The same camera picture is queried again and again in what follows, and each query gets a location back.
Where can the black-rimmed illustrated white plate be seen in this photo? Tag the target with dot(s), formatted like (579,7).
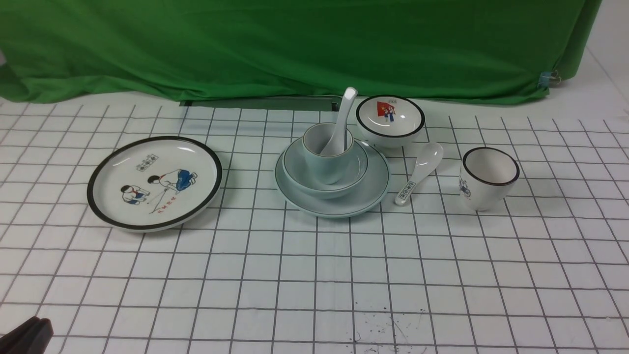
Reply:
(154,184)

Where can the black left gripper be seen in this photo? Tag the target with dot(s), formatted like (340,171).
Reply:
(31,337)

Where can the pale green ceramic plate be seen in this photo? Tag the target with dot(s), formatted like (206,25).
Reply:
(371,190)

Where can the metal binder clip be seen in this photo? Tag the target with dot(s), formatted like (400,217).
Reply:
(549,79)

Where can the green backdrop cloth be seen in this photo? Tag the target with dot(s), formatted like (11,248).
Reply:
(471,51)

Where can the green metal tray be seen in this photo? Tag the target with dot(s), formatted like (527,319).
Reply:
(290,103)

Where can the plain white ceramic spoon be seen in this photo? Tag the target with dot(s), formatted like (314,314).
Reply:
(337,142)

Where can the pale green ceramic cup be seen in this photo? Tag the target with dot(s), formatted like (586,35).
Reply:
(327,168)

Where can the black-rimmed illustrated white bowl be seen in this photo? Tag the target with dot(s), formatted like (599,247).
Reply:
(389,121)

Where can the black-rimmed white ceramic cup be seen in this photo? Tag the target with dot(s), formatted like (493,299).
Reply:
(486,176)

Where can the white spoon with printed handle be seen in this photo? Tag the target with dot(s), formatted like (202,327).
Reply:
(428,158)

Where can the pale green ceramic bowl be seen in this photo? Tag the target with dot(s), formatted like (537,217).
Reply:
(293,164)

